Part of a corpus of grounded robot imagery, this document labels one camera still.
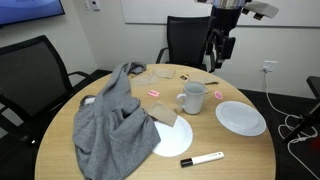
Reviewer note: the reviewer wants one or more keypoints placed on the white wall power outlet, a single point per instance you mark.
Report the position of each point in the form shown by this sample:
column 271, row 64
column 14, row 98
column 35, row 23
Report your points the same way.
column 269, row 66

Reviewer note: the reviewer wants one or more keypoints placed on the white ceramic mug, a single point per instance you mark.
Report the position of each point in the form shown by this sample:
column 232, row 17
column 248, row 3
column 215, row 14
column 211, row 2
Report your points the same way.
column 193, row 98

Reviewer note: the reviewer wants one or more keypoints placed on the black mesh office chair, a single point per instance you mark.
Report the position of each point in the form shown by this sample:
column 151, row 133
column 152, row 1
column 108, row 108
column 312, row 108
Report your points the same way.
column 186, row 40
column 30, row 80

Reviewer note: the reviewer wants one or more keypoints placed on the large white plate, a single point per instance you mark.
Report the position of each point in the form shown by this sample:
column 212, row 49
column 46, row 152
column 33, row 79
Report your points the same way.
column 240, row 118

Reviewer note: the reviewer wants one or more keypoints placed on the small white plate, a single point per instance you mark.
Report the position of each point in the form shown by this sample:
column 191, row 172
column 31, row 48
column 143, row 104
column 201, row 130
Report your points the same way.
column 175, row 138

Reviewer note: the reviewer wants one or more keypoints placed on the Franka gripper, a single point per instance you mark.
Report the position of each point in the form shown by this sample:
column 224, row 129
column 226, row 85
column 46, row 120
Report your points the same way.
column 226, row 20

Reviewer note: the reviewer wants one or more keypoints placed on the white marker black cap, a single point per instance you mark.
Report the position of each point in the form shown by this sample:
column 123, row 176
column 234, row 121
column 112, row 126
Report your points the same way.
column 206, row 158

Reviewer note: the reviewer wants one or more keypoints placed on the wall mounted tv screen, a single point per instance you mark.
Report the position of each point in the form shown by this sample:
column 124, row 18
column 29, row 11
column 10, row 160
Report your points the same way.
column 26, row 10

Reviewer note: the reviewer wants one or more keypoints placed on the black orange tea packet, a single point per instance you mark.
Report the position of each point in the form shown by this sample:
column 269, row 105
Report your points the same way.
column 184, row 77

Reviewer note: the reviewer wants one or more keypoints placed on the grey hoodie sweatshirt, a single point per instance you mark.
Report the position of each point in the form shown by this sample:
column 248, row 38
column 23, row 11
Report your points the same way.
column 113, row 130

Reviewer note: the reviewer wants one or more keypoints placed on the pink sugar packet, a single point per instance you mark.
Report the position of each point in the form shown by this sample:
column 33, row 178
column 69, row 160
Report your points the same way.
column 218, row 95
column 153, row 93

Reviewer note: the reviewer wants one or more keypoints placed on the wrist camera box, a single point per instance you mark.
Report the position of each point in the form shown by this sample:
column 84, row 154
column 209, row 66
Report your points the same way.
column 265, row 8

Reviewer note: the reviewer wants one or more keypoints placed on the black stand leg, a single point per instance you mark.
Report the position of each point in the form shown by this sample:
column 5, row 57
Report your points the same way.
column 305, row 121

